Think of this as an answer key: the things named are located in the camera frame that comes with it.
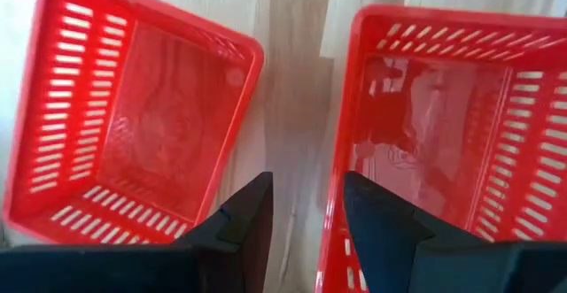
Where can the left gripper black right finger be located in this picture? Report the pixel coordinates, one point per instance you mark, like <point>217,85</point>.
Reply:
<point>421,262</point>

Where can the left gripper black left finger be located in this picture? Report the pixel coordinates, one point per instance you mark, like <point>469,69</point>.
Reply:
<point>133,271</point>

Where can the red plastic slotted basket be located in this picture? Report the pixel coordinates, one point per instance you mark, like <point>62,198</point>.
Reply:
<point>168,120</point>
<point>456,129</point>

